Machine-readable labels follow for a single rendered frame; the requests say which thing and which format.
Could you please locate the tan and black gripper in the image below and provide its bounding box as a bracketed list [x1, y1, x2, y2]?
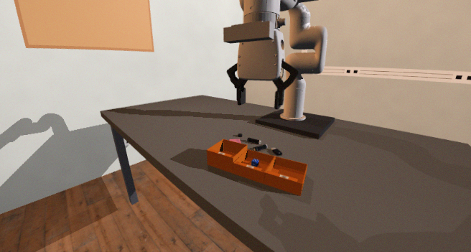
[227, 29, 299, 109]

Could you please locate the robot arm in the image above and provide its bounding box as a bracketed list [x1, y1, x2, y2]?
[223, 0, 327, 121]

